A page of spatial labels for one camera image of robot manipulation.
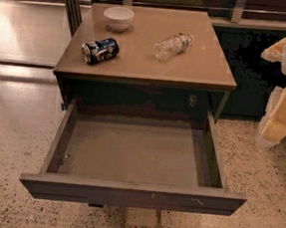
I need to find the clear plastic bottle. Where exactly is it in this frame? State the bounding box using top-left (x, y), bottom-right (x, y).
top-left (153, 32), bottom-right (193, 61)

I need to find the white ceramic bowl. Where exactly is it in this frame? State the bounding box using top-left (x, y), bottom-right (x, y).
top-left (104, 7), bottom-right (135, 32)

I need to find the blue soda can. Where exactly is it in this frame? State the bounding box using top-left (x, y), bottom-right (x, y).
top-left (82, 38), bottom-right (120, 65)

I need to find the metal window frame post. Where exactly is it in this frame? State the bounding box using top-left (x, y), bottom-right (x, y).
top-left (64, 0), bottom-right (83, 36)

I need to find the dark low side cabinet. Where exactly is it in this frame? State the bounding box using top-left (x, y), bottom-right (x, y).
top-left (213, 26), bottom-right (286, 118)

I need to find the grey top drawer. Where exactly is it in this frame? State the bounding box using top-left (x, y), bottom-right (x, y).
top-left (19, 102), bottom-right (247, 215)

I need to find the brown drawer cabinet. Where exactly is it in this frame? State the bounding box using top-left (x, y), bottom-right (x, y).
top-left (54, 3), bottom-right (236, 120)

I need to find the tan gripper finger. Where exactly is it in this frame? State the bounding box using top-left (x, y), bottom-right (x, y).
top-left (255, 87), bottom-right (286, 148)
top-left (261, 38), bottom-right (286, 63)

